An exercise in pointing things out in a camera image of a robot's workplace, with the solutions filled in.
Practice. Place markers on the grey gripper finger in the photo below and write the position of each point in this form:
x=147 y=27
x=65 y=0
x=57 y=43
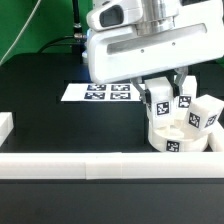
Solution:
x=181 y=74
x=144 y=94

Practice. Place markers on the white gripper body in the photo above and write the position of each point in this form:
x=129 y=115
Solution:
x=122 y=54

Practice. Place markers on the white round stool seat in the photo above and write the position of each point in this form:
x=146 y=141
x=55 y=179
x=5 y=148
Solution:
x=171 y=139

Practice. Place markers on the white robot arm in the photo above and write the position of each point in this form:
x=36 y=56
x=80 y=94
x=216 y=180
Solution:
x=165 y=15

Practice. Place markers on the white marker sheet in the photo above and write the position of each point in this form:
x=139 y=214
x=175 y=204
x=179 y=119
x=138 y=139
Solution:
x=100 y=93

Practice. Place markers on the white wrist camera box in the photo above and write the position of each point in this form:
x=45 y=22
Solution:
x=115 y=13

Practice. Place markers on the white right fence wall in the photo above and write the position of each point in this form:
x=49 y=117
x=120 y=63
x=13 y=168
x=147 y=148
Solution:
x=216 y=138

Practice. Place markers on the white fence wall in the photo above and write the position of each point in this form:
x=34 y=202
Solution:
x=6 y=125
x=89 y=166
x=216 y=138

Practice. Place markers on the white front fence wall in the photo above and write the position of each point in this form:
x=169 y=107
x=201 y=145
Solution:
x=89 y=166

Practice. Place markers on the white left fence wall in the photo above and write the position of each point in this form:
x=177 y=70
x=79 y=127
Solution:
x=6 y=125

